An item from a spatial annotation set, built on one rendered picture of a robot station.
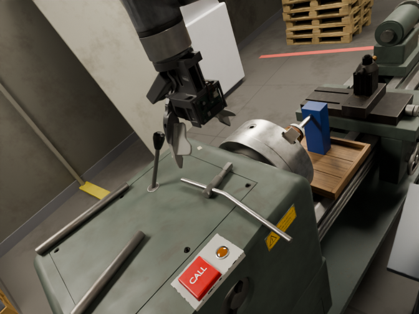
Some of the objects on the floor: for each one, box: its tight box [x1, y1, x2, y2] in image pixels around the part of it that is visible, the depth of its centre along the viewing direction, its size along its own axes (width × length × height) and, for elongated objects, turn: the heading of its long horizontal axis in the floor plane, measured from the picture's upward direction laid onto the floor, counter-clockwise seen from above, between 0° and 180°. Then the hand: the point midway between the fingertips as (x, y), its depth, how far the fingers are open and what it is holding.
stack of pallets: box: [282, 0, 373, 45], centre depth 428 cm, size 111×76×79 cm
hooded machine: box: [180, 0, 244, 100], centre depth 376 cm, size 83×73×161 cm
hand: (204, 145), depth 58 cm, fingers open, 14 cm apart
